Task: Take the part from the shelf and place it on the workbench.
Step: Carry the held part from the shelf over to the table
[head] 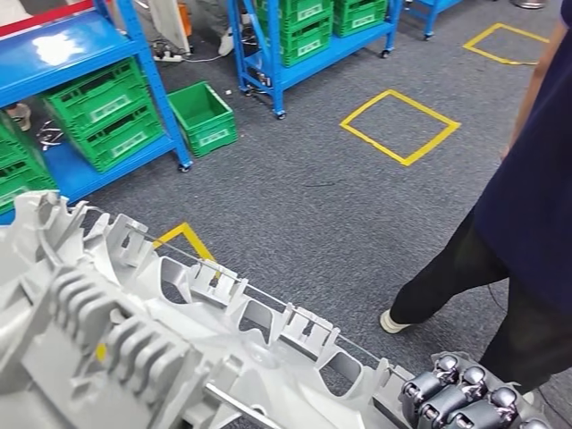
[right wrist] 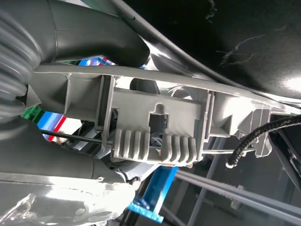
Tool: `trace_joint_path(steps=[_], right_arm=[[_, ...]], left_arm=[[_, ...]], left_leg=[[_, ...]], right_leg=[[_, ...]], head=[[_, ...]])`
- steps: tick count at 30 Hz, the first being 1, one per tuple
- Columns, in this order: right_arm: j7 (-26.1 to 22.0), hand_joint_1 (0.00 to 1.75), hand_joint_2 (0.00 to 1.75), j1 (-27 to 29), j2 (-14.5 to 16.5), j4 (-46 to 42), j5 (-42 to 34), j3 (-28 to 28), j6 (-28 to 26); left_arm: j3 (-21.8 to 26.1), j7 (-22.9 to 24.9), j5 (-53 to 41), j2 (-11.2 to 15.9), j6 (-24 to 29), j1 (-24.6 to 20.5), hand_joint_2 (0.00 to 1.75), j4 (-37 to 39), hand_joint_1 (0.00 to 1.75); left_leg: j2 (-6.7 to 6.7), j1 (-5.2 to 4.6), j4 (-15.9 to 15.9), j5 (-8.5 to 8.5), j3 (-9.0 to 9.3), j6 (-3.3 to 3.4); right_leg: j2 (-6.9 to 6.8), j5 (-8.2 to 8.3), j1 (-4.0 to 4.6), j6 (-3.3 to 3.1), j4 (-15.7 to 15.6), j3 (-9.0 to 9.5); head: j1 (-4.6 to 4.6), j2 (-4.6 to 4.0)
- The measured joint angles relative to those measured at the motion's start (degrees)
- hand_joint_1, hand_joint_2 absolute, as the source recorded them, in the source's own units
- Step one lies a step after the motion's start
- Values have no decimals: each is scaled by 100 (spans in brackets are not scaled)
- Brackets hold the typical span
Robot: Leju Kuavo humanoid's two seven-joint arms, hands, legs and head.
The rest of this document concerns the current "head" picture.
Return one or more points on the blue steel shelf rack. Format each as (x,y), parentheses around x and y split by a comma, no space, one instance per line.
(272,77)
(431,18)
(67,53)

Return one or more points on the red barrier tape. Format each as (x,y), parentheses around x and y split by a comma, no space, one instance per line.
(44,16)

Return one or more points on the white partition panel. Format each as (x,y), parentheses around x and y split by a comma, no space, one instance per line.
(170,23)

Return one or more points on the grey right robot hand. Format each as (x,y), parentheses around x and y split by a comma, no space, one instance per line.
(465,402)

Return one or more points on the white power strip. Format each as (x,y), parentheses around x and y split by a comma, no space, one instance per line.
(167,57)

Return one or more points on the silver plastic wheel hubcap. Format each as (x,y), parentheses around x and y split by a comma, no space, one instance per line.
(133,355)

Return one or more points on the green open plastic bin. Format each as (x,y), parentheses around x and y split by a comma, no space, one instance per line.
(210,139)

